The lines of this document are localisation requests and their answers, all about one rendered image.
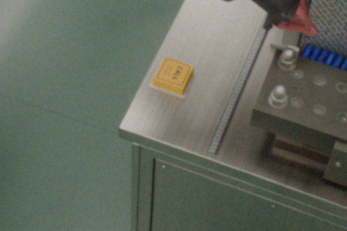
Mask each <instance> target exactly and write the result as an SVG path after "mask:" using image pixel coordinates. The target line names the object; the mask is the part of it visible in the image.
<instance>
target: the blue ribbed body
mask: <svg viewBox="0 0 347 231"><path fill-rule="evenodd" d="M302 57H304V58H307V57H308V59H311V60H315V59H316V61H318V62H320V63H322V62H323V64H327V65H330V63H331V66H332V67H335V68H338V69H342V70H347V58H346V60H345V56H344V55H342V54H341V55H339V57H337V54H336V53H335V52H332V53H331V54H330V55H329V51H328V50H325V51H323V52H322V49H321V48H320V47H317V48H316V49H315V51H314V46H312V45H309V46H308V47H307V48H305V50H304V53H303V54H302Z"/></svg>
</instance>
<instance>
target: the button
mask: <svg viewBox="0 0 347 231"><path fill-rule="evenodd" d="M193 73H194V66H193V65H191V64H187V63H183V62H180V61H179V60H176V59H173V58H170V57H167V56H164V58H163V60H162V62H161V64H160V66H159V68H158V70H157V72H156V74H155V76H154V78H153V86H156V87H159V88H161V89H165V90H169V91H171V92H175V93H177V94H180V95H183V94H184V93H185V90H186V88H187V86H188V84H189V82H190V80H191V77H192V75H193Z"/></svg>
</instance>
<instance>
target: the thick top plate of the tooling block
mask: <svg viewBox="0 0 347 231"><path fill-rule="evenodd" d="M282 53H283V51H281V50H277V49H276V51H275V54H274V56H273V59H272V61H271V64H270V67H269V69H268V72H267V74H266V75H265V78H264V81H263V83H262V85H261V88H260V91H259V93H258V97H257V99H256V101H255V104H254V106H253V110H252V116H251V119H250V126H253V127H255V128H257V129H260V130H264V131H267V132H269V133H273V134H277V135H279V136H282V137H285V138H286V139H290V140H292V141H296V142H300V143H302V144H305V145H308V146H311V147H313V148H316V149H320V150H323V151H325V152H329V153H331V154H332V150H333V147H334V145H335V141H336V140H339V141H340V142H344V143H347V71H345V70H342V69H338V68H335V67H332V66H329V65H327V64H323V63H320V62H318V61H314V60H311V59H307V58H304V57H301V56H297V60H296V67H295V68H294V69H293V70H291V71H284V70H282V69H281V68H279V67H278V65H277V62H278V59H279V57H280V55H281V54H282ZM277 85H283V86H285V88H286V89H287V96H288V102H287V105H286V106H285V107H284V108H273V107H272V106H271V105H270V104H269V101H268V99H269V97H270V94H271V91H273V89H274V88H275V87H276V86H277Z"/></svg>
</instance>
